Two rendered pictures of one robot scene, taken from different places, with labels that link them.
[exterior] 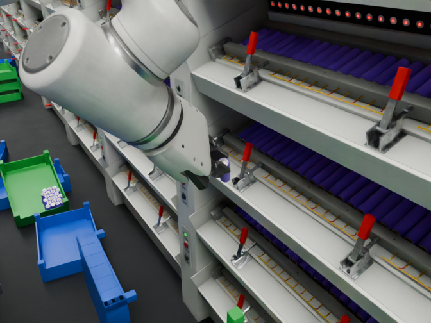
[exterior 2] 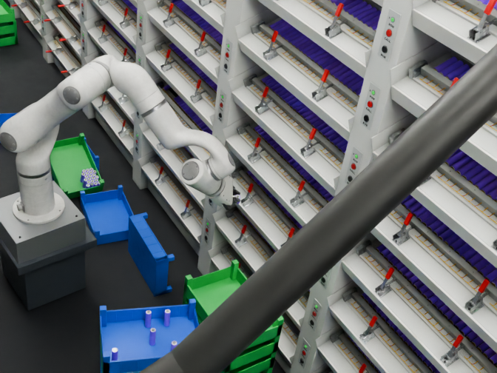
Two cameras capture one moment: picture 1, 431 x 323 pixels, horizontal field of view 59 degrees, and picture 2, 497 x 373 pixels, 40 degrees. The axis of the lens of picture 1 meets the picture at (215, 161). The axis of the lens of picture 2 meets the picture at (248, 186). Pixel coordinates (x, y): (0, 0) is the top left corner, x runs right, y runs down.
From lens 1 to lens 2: 1.76 m
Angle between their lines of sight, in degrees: 9
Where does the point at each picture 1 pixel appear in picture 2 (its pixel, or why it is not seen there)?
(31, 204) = (71, 181)
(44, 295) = (98, 254)
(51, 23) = (192, 164)
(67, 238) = (106, 214)
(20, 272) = not seen: hidden behind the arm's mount
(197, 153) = (228, 197)
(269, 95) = (262, 168)
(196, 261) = (212, 241)
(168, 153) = (217, 198)
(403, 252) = not seen: hidden behind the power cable
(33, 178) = (69, 157)
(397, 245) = not seen: hidden behind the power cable
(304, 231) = (271, 231)
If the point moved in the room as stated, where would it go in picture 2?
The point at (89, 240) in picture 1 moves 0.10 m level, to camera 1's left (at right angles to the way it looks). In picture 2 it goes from (138, 219) to (115, 217)
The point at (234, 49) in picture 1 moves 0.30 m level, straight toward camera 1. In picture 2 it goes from (250, 133) to (243, 182)
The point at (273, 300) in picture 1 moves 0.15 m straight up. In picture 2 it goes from (254, 264) to (260, 234)
